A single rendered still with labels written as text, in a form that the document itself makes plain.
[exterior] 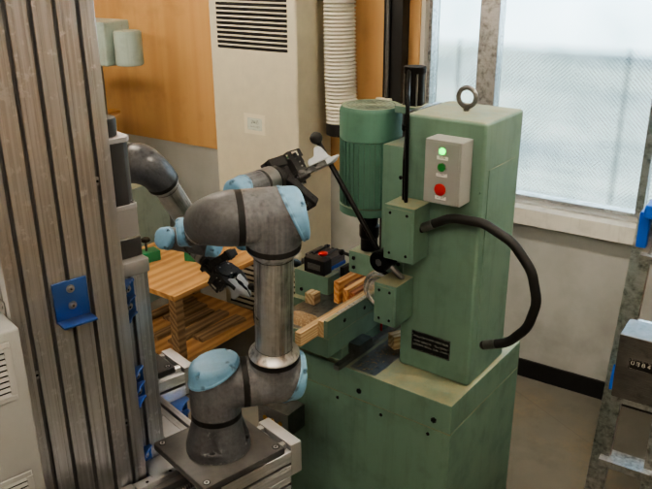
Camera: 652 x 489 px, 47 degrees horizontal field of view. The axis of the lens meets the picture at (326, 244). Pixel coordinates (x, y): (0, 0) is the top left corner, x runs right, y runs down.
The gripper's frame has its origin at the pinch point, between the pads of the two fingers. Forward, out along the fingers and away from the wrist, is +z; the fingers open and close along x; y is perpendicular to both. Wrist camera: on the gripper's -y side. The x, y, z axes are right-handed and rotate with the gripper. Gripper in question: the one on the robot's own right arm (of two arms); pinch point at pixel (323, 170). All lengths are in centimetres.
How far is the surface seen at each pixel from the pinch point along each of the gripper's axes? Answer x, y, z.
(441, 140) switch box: -39.9, -11.7, -4.3
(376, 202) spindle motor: -5.7, -15.1, 6.7
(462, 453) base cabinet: 5, -87, -1
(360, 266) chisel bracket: 12.8, -28.5, 8.8
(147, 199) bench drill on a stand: 201, 62, 98
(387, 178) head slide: -13.9, -11.2, 5.3
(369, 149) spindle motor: -13.5, -2.1, 4.8
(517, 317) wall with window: 60, -85, 145
